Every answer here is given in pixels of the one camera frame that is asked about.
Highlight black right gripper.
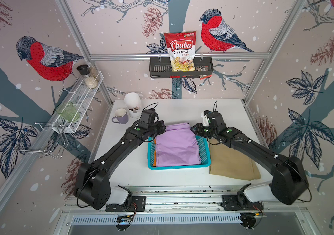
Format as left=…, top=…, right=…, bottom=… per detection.
left=189, top=122, right=218, bottom=139

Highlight purple pants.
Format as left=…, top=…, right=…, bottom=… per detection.
left=153, top=123, right=201, bottom=167

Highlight orange pants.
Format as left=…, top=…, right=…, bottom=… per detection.
left=151, top=140, right=156, bottom=167

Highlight beige pants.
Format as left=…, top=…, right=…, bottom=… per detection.
left=209, top=140, right=261, bottom=181

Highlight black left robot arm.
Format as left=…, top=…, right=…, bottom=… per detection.
left=73, top=108, right=166, bottom=210

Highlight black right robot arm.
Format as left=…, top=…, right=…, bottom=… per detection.
left=191, top=110, right=310, bottom=205

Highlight teal plastic basket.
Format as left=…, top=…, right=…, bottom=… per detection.
left=147, top=136, right=211, bottom=170

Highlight purple ceramic mug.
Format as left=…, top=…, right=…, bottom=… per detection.
left=112, top=108, right=129, bottom=124

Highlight glass jar on shelf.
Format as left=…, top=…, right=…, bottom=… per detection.
left=84, top=63, right=98, bottom=89

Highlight red Chuba chips bag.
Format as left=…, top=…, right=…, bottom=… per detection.
left=164, top=31, right=196, bottom=72

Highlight green glass cup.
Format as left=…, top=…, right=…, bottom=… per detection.
left=56, top=102, right=80, bottom=122

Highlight black lid spice jar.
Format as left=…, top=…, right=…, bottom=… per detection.
left=76, top=64, right=92, bottom=78

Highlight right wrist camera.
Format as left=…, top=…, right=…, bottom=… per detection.
left=202, top=113, right=210, bottom=126

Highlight black wall basket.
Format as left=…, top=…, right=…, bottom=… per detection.
left=149, top=57, right=214, bottom=78

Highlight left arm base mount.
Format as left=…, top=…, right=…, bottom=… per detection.
left=105, top=186, right=146, bottom=212

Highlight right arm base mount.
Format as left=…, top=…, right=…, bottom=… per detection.
left=220, top=184, right=264, bottom=211

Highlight white wire shelf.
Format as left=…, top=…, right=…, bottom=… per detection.
left=35, top=71, right=104, bottom=133

